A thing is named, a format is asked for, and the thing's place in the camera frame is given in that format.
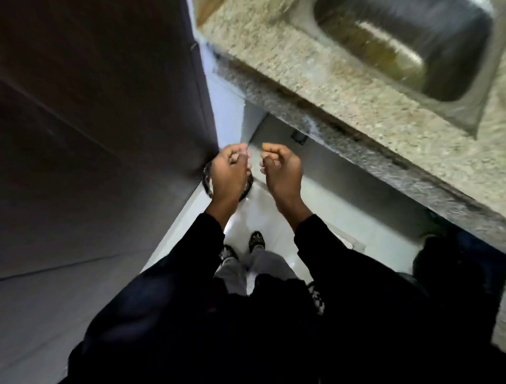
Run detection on person's right hand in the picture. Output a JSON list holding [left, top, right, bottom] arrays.
[[259, 142, 305, 207]]

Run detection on grey under-counter cabinet panel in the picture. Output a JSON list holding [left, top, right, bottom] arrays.
[[241, 112, 439, 240]]

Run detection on person's left hand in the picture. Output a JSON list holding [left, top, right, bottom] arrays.
[[208, 143, 254, 207]]

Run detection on black jacket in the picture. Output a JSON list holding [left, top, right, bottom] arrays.
[[59, 213, 506, 384]]

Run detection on speckled granite kitchen counter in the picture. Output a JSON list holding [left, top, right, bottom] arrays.
[[196, 0, 506, 255]]

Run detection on dark brown tall cabinet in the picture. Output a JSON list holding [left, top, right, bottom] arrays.
[[0, 0, 220, 384]]

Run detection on person's right forearm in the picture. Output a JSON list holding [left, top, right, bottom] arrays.
[[276, 197, 420, 313]]

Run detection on round black ring object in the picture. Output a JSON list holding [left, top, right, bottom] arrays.
[[202, 160, 254, 203]]

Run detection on black patterned shoe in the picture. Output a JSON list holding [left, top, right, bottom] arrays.
[[219, 244, 240, 264], [248, 231, 266, 254]]

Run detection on black patterned left shoe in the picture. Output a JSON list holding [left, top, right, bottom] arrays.
[[219, 244, 240, 264]]

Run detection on grey trousers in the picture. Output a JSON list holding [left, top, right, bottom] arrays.
[[213, 244, 302, 296]]

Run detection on black patterned right shoe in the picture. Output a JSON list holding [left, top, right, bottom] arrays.
[[248, 231, 266, 254]]

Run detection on person's left forearm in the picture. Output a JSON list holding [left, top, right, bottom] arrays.
[[130, 199, 240, 313]]

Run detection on stainless steel sink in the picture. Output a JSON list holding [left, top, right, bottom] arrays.
[[290, 0, 506, 138]]

